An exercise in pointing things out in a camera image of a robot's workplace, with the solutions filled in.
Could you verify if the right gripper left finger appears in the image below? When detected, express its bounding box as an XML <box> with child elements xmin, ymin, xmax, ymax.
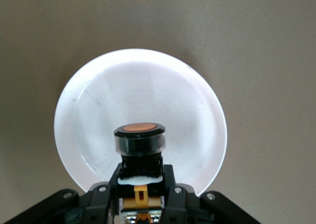
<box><xmin>2</xmin><ymin>163</ymin><xmax>124</xmax><ymax>224</ymax></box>

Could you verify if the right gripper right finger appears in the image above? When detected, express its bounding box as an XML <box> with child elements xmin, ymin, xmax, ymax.
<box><xmin>160</xmin><ymin>163</ymin><xmax>255</xmax><ymax>224</ymax></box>

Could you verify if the orange push-button switch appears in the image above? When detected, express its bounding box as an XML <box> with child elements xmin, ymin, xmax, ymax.
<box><xmin>113</xmin><ymin>122</ymin><xmax>166</xmax><ymax>224</ymax></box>

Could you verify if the pale pink round plate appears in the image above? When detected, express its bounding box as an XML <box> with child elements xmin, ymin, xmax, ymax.
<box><xmin>53</xmin><ymin>48</ymin><xmax>228</xmax><ymax>198</ymax></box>

